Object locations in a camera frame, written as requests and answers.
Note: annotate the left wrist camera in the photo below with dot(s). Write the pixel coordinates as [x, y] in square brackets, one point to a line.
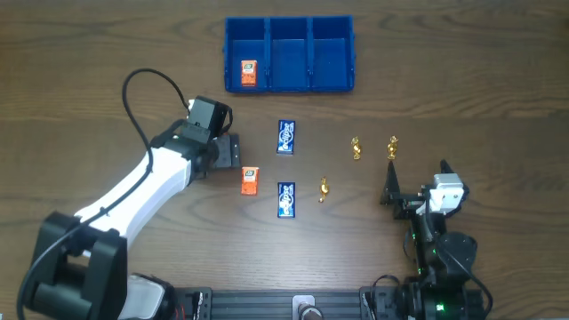
[190, 106]

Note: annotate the blue candy pack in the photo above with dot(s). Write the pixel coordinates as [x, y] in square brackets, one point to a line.
[286, 137]
[286, 200]

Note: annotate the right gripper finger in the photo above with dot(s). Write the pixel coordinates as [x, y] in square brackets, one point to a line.
[446, 168]
[391, 184]

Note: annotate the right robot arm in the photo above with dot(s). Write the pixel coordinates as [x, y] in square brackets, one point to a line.
[458, 255]

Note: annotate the blue tray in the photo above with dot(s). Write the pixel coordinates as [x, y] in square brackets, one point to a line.
[289, 66]

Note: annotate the gold wrapped candy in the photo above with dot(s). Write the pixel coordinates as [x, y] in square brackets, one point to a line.
[392, 148]
[323, 189]
[356, 148]

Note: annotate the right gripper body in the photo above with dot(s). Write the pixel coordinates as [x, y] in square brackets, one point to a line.
[406, 206]

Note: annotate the orange candy box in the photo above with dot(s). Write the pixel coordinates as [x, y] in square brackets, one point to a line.
[250, 183]
[249, 75]

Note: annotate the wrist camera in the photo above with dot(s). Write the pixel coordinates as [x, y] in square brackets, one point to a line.
[444, 191]
[190, 106]

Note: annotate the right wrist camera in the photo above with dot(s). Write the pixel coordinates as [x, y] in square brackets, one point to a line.
[444, 191]

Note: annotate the mounting rail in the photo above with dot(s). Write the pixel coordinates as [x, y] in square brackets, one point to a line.
[258, 304]

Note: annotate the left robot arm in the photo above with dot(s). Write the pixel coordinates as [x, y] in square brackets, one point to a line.
[151, 186]

